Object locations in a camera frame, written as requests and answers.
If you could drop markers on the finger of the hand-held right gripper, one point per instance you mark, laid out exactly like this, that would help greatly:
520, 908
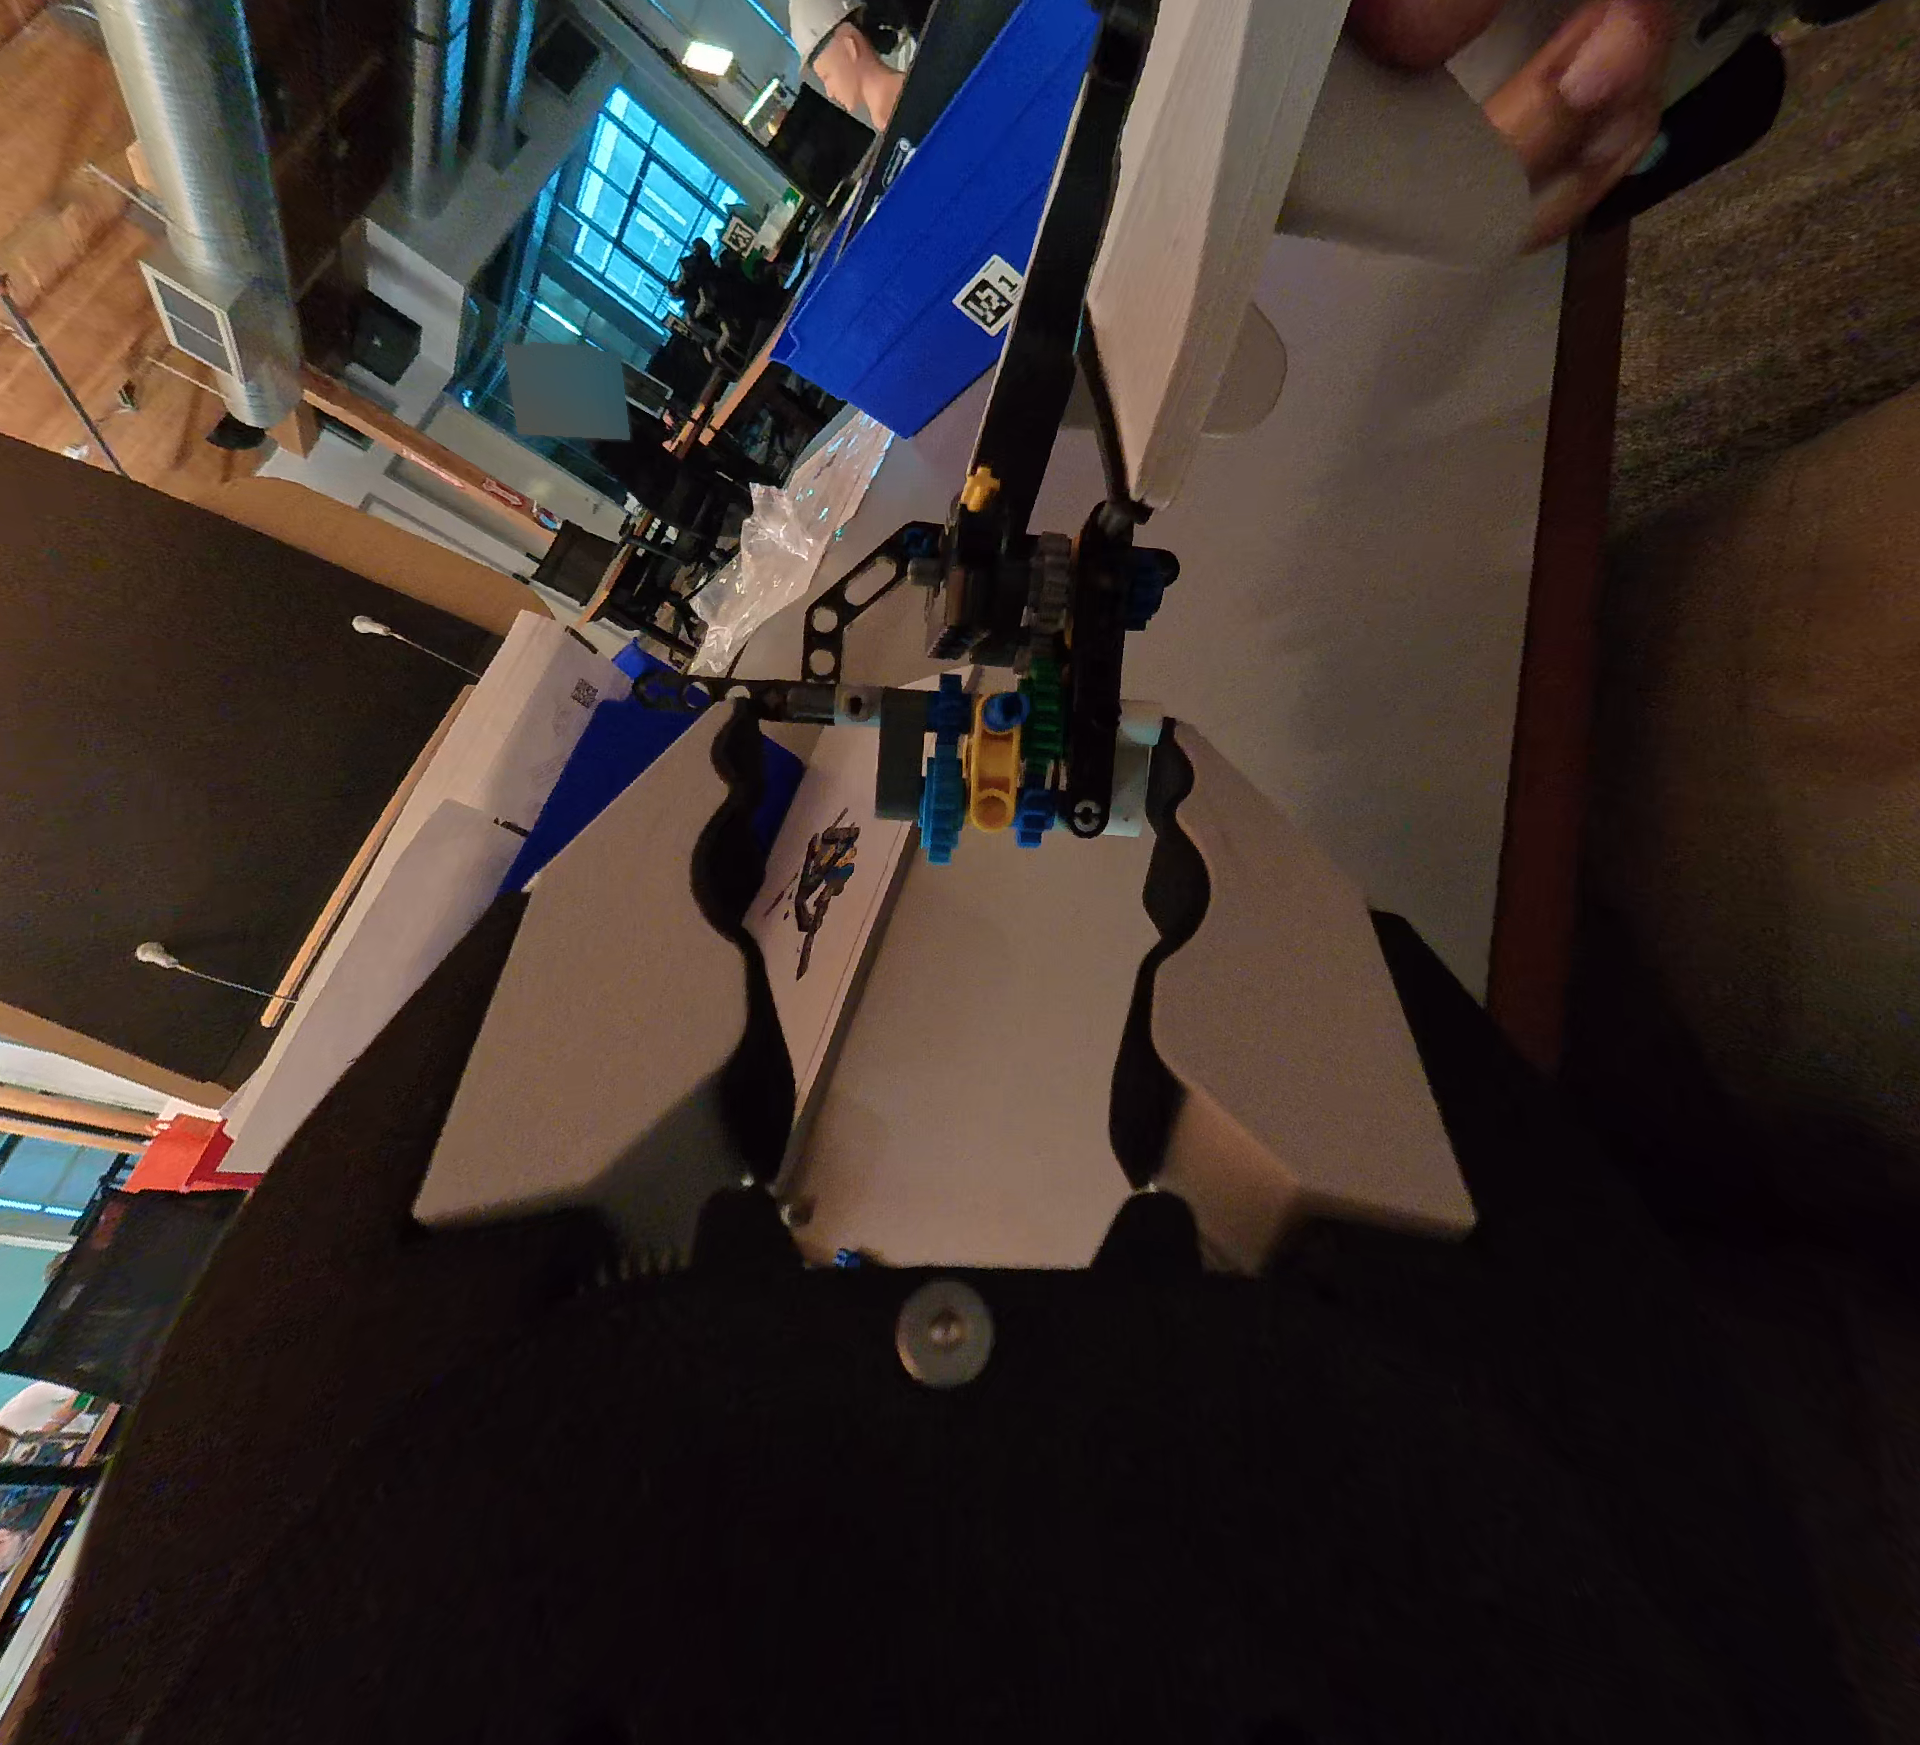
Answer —
1215, 155

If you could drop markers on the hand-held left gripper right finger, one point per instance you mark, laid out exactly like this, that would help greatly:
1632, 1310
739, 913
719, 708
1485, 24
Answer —
1289, 1025

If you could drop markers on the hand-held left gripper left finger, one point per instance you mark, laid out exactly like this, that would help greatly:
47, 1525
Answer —
599, 1025

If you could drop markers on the black and white lego assembly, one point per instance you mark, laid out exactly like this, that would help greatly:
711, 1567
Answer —
1049, 666

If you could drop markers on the open lego instruction manual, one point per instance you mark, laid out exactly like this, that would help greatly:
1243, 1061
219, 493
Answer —
833, 935

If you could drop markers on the blue plastic tray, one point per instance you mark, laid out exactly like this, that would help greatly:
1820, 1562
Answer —
629, 754

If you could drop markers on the blue plastic bin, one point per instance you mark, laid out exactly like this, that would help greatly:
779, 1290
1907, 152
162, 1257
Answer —
929, 216

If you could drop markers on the white printed paper sheet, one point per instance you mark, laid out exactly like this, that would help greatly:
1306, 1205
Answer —
556, 710

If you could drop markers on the mannequin head with white helmet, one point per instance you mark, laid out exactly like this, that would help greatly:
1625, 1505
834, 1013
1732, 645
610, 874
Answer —
846, 51

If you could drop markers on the clear plastic bag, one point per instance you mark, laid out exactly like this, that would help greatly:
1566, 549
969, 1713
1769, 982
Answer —
764, 567

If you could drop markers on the large black board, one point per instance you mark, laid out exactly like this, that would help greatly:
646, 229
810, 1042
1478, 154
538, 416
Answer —
179, 725

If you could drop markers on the person's tan pants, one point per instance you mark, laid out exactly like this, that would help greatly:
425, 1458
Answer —
1769, 801

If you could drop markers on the black wall speaker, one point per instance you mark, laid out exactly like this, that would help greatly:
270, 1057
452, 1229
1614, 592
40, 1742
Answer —
386, 332

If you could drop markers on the silver ventilation duct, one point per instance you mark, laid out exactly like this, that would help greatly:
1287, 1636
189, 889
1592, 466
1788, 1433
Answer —
179, 96

